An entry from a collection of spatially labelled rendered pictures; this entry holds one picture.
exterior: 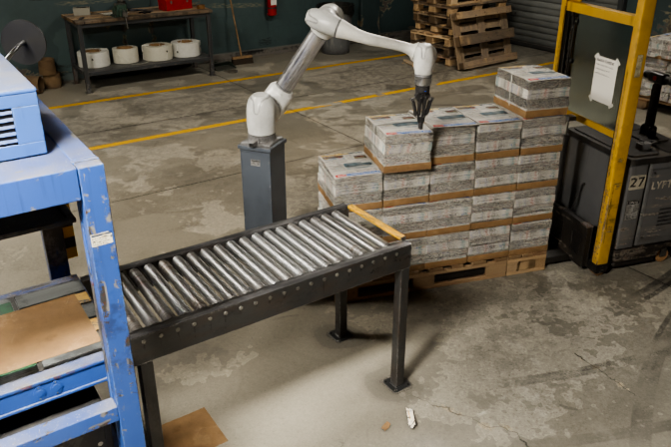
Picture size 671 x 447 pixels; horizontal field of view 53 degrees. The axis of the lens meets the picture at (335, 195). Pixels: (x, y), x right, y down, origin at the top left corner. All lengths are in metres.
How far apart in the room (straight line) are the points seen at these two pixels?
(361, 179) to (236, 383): 1.29
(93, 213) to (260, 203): 1.88
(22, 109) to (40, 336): 0.92
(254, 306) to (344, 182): 1.26
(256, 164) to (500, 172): 1.47
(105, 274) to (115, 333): 0.22
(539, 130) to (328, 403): 2.02
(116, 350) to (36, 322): 0.54
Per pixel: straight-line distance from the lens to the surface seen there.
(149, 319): 2.64
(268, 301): 2.73
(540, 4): 11.66
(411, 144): 3.75
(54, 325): 2.72
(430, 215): 4.03
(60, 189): 2.02
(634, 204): 4.63
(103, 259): 2.13
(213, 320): 2.65
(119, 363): 2.33
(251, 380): 3.55
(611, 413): 3.60
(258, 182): 3.77
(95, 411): 2.44
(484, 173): 4.10
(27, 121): 2.13
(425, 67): 3.45
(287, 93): 3.82
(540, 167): 4.29
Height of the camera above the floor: 2.24
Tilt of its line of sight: 24 degrees down
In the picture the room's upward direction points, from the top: straight up
